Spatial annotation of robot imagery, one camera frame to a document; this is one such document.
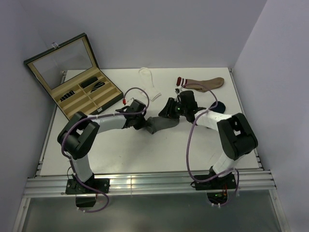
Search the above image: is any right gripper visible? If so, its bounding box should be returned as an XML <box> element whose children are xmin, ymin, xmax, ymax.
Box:
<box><xmin>158</xmin><ymin>97</ymin><xmax>188</xmax><ymax>120</ymax></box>

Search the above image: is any grey sock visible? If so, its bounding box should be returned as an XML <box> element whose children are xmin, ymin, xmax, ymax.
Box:
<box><xmin>145</xmin><ymin>116</ymin><xmax>180</xmax><ymax>134</ymax></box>

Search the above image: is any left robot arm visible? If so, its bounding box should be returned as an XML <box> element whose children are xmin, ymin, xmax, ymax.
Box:
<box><xmin>57</xmin><ymin>112</ymin><xmax>146</xmax><ymax>193</ymax></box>

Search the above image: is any tan sock with red cuff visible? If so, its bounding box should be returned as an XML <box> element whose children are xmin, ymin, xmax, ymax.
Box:
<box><xmin>176</xmin><ymin>77</ymin><xmax>225</xmax><ymax>92</ymax></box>

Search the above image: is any white sock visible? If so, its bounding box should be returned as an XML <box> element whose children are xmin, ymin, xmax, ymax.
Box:
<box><xmin>139</xmin><ymin>67</ymin><xmax>161</xmax><ymax>102</ymax></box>

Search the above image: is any navy blue sock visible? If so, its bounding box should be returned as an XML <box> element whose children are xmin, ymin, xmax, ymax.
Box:
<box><xmin>210</xmin><ymin>101</ymin><xmax>226</xmax><ymax>114</ymax></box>

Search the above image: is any striped rolled sock right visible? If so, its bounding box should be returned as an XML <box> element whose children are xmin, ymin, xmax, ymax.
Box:
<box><xmin>91</xmin><ymin>82</ymin><xmax>105</xmax><ymax>93</ymax></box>

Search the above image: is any striped rolled sock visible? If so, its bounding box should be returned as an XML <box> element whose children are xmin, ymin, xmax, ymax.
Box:
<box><xmin>91</xmin><ymin>82</ymin><xmax>105</xmax><ymax>93</ymax></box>
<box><xmin>60</xmin><ymin>90</ymin><xmax>75</xmax><ymax>102</ymax></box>

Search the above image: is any black rolled sock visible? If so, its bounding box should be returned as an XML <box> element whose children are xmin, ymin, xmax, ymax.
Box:
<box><xmin>80</xmin><ymin>76</ymin><xmax>98</xmax><ymax>88</ymax></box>

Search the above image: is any striped rolled sock left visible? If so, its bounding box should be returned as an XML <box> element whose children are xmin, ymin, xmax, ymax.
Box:
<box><xmin>60</xmin><ymin>90</ymin><xmax>75</xmax><ymax>102</ymax></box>

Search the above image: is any black compartment storage box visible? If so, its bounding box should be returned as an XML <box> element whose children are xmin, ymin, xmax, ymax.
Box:
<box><xmin>24</xmin><ymin>33</ymin><xmax>124</xmax><ymax>119</ymax></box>

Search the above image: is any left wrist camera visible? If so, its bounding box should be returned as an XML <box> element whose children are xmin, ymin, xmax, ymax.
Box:
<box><xmin>122</xmin><ymin>98</ymin><xmax>146</xmax><ymax>114</ymax></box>

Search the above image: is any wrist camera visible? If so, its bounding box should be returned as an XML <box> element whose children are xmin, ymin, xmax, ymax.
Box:
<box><xmin>176</xmin><ymin>90</ymin><xmax>198</xmax><ymax>112</ymax></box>
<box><xmin>122</xmin><ymin>98</ymin><xmax>146</xmax><ymax>114</ymax></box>

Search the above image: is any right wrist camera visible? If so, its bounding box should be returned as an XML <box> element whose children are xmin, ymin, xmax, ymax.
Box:
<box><xmin>176</xmin><ymin>90</ymin><xmax>198</xmax><ymax>112</ymax></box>

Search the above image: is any aluminium frame rail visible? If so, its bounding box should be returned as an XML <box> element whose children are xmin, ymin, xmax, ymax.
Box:
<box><xmin>23</xmin><ymin>169</ymin><xmax>276</xmax><ymax>198</ymax></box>

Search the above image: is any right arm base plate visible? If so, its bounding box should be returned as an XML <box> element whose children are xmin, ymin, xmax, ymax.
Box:
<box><xmin>190</xmin><ymin>173</ymin><xmax>237</xmax><ymax>190</ymax></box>

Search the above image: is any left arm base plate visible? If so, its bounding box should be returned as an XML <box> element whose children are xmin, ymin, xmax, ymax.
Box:
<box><xmin>65</xmin><ymin>178</ymin><xmax>110</xmax><ymax>195</ymax></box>

